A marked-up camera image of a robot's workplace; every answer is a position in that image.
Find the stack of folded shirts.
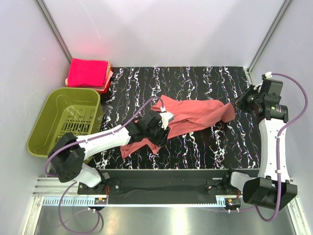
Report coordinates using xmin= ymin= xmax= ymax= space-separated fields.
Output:
xmin=65 ymin=58 xmax=114 ymax=95

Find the aluminium frame rail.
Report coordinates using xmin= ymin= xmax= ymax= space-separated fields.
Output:
xmin=35 ymin=0 xmax=73 ymax=64

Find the olive green plastic basket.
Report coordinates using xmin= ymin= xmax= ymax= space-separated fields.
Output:
xmin=27 ymin=87 xmax=104 ymax=158

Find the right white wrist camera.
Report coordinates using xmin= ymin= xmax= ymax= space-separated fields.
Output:
xmin=262 ymin=71 xmax=272 ymax=79

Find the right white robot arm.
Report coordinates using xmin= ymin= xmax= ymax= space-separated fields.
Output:
xmin=222 ymin=78 xmax=297 ymax=211

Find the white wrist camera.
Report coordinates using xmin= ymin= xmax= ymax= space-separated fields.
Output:
xmin=159 ymin=107 xmax=174 ymax=130
xmin=262 ymin=71 xmax=272 ymax=79

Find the salmon pink t shirt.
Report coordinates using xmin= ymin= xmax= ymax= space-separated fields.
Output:
xmin=120 ymin=95 xmax=236 ymax=159

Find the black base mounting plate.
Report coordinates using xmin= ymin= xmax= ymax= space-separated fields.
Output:
xmin=77 ymin=168 xmax=252 ymax=205

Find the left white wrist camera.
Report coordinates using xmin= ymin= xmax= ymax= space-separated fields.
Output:
xmin=159 ymin=107 xmax=174 ymax=130

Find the folded magenta t shirt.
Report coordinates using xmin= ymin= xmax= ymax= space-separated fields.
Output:
xmin=67 ymin=58 xmax=110 ymax=88

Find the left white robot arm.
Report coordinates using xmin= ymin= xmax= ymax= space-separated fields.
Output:
xmin=48 ymin=110 xmax=174 ymax=194

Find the black marble pattern mat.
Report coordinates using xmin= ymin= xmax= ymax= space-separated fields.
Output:
xmin=91 ymin=67 xmax=261 ymax=169

